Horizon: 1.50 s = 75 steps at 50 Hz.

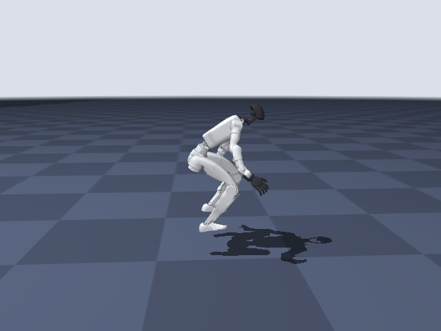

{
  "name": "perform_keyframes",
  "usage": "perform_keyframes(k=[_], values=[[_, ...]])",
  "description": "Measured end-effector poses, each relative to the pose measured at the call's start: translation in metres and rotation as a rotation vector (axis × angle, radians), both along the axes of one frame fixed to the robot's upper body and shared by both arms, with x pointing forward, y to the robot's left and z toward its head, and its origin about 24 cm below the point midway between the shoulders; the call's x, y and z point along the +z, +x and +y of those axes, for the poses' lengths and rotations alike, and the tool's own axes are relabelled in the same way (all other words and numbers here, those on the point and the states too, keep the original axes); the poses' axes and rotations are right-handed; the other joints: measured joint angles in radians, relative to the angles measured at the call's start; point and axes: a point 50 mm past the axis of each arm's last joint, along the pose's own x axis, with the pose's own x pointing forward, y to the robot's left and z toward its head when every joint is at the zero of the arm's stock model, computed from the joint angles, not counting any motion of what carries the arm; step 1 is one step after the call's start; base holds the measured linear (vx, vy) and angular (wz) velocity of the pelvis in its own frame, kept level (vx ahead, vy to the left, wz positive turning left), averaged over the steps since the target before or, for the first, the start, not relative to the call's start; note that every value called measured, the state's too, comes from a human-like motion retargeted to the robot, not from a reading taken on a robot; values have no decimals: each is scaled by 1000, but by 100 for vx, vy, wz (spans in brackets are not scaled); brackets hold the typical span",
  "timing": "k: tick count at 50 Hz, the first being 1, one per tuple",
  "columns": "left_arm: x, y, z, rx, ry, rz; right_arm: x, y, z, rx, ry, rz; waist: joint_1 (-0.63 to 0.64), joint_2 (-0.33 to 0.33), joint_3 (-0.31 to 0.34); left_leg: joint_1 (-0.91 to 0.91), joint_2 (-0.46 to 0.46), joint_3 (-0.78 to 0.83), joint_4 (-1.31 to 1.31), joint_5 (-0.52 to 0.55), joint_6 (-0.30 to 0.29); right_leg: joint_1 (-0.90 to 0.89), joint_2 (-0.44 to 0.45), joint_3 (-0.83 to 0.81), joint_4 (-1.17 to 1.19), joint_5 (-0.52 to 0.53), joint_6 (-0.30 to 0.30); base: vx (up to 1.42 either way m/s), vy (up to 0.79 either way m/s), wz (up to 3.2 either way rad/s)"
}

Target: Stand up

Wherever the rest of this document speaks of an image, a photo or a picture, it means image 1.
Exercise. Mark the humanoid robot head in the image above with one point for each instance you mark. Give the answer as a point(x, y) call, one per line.
point(257, 112)

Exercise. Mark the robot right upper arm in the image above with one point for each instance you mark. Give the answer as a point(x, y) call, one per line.
point(235, 127)

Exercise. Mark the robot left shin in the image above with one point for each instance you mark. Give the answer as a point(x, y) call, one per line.
point(221, 190)

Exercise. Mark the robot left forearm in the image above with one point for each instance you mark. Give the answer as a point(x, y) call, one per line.
point(221, 151)

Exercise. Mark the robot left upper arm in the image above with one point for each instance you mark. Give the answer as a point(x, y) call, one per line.
point(225, 146)

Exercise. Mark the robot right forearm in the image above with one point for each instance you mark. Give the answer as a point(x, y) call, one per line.
point(238, 160)

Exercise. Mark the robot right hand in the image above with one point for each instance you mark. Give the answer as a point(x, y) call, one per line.
point(256, 182)

